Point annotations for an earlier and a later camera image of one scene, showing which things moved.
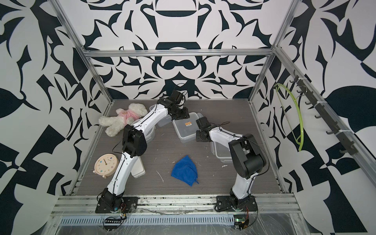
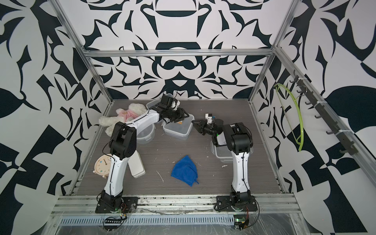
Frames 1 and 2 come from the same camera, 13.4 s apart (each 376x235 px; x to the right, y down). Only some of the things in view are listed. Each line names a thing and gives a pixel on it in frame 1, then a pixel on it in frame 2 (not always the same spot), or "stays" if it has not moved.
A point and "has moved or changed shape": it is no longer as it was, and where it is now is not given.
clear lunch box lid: [221, 152] stays
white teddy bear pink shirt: [124, 117] stays
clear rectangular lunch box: [186, 128] has moved or changed shape
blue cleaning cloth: [186, 170] stays
